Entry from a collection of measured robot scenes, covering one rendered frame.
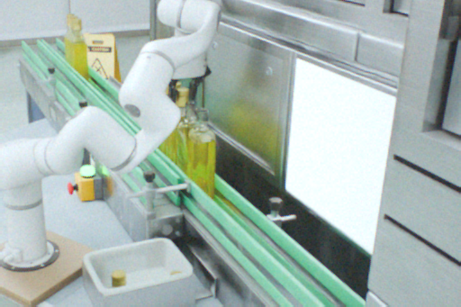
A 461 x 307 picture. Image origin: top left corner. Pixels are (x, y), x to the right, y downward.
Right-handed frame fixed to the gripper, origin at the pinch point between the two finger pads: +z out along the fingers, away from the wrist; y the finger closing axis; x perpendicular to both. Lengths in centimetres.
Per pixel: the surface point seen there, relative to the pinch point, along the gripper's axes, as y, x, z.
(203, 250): 5.3, 33.7, 23.6
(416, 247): 20, 97, -43
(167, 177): 6.0, 10.5, 19.2
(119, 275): 26, 34, 26
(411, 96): 20, 90, -55
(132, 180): 13.3, 3.8, 24.0
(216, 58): -12.6, -7.8, -4.4
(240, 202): -3.9, 31.3, 12.2
